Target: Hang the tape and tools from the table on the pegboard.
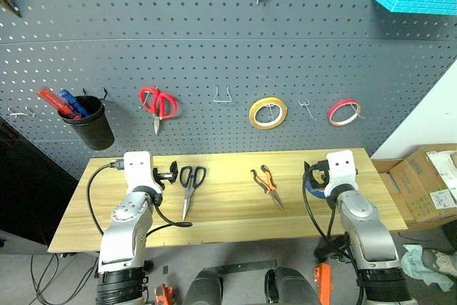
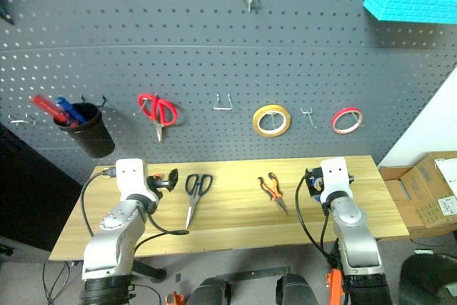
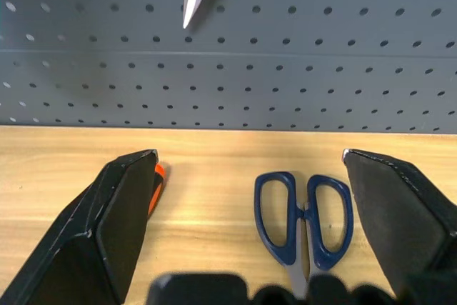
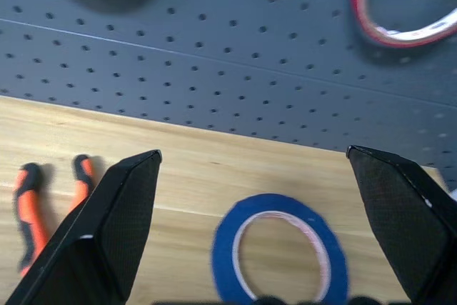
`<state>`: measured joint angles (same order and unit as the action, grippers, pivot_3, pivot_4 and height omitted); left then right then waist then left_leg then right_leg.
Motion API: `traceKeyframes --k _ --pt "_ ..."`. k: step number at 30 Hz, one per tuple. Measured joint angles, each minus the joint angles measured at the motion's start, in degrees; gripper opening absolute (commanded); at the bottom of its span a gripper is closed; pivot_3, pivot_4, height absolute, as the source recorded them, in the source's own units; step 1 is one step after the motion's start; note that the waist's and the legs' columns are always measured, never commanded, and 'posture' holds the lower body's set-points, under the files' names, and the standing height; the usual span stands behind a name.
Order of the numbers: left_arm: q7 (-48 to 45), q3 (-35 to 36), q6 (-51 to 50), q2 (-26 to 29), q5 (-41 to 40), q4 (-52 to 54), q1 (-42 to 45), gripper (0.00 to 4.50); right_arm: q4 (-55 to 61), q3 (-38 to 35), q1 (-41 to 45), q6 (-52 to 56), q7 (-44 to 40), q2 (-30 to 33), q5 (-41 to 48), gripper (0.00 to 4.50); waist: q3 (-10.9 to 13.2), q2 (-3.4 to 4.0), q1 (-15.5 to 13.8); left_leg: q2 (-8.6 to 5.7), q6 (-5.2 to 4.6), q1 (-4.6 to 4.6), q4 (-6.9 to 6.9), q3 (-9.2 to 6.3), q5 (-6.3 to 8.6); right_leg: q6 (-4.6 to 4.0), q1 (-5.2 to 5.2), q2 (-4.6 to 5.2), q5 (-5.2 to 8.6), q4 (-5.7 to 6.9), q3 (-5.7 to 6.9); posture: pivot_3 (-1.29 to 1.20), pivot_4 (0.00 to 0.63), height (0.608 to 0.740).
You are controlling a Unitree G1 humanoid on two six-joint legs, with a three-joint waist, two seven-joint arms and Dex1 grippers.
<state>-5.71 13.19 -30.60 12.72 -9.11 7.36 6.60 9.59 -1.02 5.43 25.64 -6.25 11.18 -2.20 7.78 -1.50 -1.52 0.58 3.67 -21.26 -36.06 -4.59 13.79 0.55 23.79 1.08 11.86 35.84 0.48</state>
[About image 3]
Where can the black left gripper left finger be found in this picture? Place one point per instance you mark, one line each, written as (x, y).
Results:
(85, 233)

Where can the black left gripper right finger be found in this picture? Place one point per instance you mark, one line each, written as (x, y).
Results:
(400, 219)

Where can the grey pegboard panel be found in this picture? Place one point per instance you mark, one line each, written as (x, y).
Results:
(250, 69)

